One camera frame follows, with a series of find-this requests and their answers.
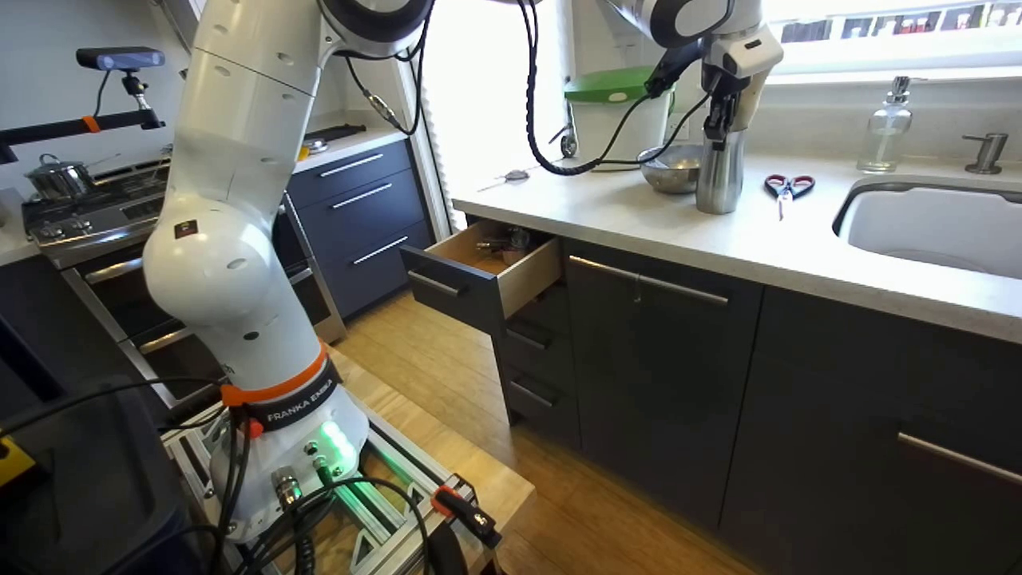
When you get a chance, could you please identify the white bin with green lid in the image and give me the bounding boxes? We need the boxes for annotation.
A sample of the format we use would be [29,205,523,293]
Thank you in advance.
[561,67,669,161]

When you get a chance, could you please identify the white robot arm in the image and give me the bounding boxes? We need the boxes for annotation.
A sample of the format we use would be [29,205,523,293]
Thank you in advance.
[145,0,436,531]

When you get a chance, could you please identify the silver metal bowl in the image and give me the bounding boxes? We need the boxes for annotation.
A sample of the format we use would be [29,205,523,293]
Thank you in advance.
[642,148,704,194]

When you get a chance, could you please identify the stainless steel stove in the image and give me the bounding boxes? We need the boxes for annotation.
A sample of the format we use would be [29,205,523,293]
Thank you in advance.
[21,153,348,420]

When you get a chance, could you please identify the black bin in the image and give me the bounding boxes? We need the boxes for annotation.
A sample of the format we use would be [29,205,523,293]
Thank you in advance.
[0,255,206,575]

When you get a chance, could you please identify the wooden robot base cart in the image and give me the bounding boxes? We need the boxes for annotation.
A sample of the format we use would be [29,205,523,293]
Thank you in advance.
[163,353,505,575]

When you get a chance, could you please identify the clear soap dispenser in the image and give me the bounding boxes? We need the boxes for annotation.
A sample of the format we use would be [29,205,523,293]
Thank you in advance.
[860,76,915,171]

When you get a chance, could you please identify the metal faucet handle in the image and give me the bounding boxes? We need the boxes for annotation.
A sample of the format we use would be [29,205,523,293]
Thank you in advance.
[967,130,1011,174]

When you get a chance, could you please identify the black handled scissors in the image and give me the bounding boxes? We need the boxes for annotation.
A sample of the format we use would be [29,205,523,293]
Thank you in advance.
[765,171,816,213]

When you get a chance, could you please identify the blue drawer cabinet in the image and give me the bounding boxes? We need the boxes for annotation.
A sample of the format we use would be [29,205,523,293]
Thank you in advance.
[290,140,436,315]

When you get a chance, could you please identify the white kitchen sink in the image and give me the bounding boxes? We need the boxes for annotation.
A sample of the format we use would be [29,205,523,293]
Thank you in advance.
[834,179,1022,278]

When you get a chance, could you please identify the dark base cabinets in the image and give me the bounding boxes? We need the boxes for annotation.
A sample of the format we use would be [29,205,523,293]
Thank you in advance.
[505,242,1022,575]

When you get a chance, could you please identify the metal kettle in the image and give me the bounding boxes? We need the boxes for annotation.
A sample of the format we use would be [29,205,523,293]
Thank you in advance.
[29,153,93,202]

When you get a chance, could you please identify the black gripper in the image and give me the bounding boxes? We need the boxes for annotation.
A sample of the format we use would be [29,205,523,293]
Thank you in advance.
[642,22,788,149]

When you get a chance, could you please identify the open wooden drawer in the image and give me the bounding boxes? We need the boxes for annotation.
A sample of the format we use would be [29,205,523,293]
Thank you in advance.
[403,220,561,333]

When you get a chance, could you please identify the camera on black stand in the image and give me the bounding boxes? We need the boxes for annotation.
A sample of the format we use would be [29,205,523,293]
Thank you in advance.
[0,48,166,164]

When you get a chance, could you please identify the black corrugated cable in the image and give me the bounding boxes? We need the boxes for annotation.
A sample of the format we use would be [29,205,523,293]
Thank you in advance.
[513,0,716,179]

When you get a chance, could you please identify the silver metal bottle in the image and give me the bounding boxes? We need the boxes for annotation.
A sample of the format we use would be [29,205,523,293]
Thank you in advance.
[698,130,746,213]

